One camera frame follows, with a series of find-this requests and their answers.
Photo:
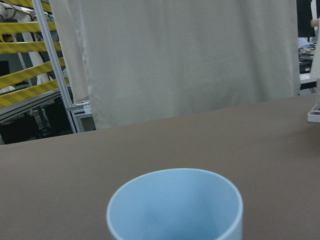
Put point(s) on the light blue plastic cup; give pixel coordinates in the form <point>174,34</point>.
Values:
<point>176,204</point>

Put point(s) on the aluminium frame post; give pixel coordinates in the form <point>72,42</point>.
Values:
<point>49,44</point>

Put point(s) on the white curtain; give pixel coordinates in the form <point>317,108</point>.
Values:
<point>142,60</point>

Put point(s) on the yellow striped barrier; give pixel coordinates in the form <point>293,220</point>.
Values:
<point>26,71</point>

